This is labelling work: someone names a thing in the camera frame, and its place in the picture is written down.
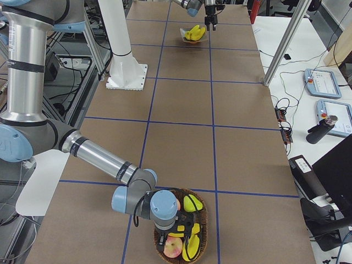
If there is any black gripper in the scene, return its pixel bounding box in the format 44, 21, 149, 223
204, 0, 226, 31
155, 211, 201, 245

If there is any yellow single banana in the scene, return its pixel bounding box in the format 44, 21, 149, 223
189, 26, 206, 41

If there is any wicker fruit basket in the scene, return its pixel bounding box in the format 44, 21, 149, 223
154, 188, 207, 263

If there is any grey square plate orange rim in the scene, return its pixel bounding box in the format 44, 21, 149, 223
180, 25, 208, 43

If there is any green pear fruit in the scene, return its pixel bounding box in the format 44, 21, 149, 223
183, 194, 204, 213

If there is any red peach fruit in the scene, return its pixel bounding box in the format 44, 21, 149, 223
176, 199, 181, 211

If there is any red cylinder tube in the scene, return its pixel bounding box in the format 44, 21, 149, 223
250, 0, 261, 25

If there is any brown paper table mat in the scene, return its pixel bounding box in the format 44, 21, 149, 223
26, 1, 315, 263

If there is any far blue teach pendant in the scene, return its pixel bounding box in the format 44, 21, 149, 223
304, 69, 342, 99

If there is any blue teach pendant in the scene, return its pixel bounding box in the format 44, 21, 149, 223
304, 69, 342, 99
315, 99, 352, 138

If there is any black label printer box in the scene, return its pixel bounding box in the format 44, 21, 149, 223
289, 155, 327, 200

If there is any near blue teach pendant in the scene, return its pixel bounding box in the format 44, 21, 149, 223
315, 99, 352, 138

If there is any white paper sheet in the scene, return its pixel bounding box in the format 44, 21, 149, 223
15, 150, 69, 216

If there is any black monitor stand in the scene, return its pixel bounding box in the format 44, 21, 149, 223
300, 135, 351, 251

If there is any aluminium frame post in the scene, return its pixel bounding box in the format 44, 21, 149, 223
263, 0, 311, 86

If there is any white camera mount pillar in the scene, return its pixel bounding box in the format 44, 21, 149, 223
100, 1, 148, 91

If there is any black joystick handle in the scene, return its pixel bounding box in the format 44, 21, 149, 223
306, 115, 338, 144

